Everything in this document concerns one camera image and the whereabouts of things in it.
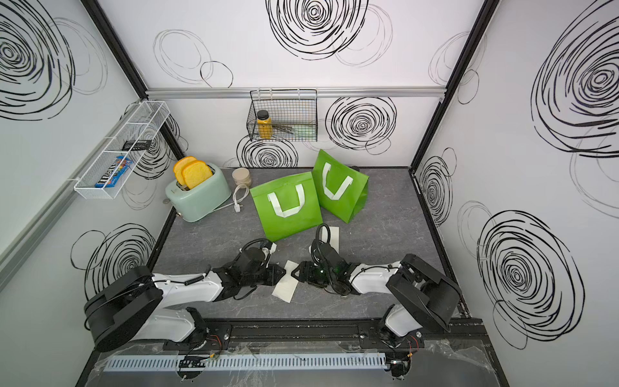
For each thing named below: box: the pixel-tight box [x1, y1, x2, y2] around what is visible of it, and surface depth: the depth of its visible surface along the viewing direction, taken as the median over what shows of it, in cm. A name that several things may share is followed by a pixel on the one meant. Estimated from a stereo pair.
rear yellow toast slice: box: [173, 155, 197, 187], surface depth 93 cm
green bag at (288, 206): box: [249, 171, 324, 242], surface depth 90 cm
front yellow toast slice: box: [182, 160, 213, 190], surface depth 94 cm
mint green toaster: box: [165, 162, 232, 223], surface depth 96 cm
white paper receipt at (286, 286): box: [271, 259, 300, 304], surface depth 85 cm
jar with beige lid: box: [232, 167, 252, 188], surface depth 112 cm
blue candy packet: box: [94, 155, 133, 188], surface depth 72 cm
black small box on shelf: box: [120, 139, 153, 151], surface depth 80 cm
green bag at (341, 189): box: [312, 149, 369, 224], surface depth 95 cm
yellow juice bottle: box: [256, 109, 274, 140], surface depth 88 cm
